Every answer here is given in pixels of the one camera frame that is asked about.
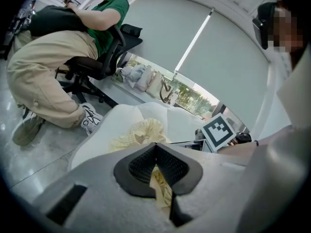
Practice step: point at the grey roller blind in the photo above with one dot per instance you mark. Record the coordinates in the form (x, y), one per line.
(226, 64)
(165, 28)

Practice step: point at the black head-worn camera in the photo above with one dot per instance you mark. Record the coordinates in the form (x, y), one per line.
(263, 25)

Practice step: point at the beige tote bag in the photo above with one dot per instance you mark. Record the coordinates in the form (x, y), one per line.
(155, 86)

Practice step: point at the pale yellow plaid clothes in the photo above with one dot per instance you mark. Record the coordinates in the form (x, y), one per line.
(145, 127)

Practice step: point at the grey garment pile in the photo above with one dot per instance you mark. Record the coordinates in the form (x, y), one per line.
(132, 75)

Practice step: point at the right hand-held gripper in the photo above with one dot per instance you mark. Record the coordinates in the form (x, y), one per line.
(218, 132)

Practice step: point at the person's right forearm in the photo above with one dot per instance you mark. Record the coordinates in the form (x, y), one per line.
(238, 150)

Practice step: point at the clear plastic bottle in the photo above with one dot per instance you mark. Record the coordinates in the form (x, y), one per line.
(175, 97)

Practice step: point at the white beanbag seat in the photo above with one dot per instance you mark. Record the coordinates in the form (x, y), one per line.
(182, 122)

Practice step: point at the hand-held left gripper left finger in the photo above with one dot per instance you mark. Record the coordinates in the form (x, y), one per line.
(102, 198)

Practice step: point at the pale pink bag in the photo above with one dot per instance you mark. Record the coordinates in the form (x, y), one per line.
(144, 80)

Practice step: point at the person's face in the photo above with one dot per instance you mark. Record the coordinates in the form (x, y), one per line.
(284, 30)

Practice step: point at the black office chair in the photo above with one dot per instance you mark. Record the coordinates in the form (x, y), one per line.
(107, 62)

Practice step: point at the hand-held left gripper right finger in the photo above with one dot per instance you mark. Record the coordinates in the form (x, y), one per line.
(209, 186)

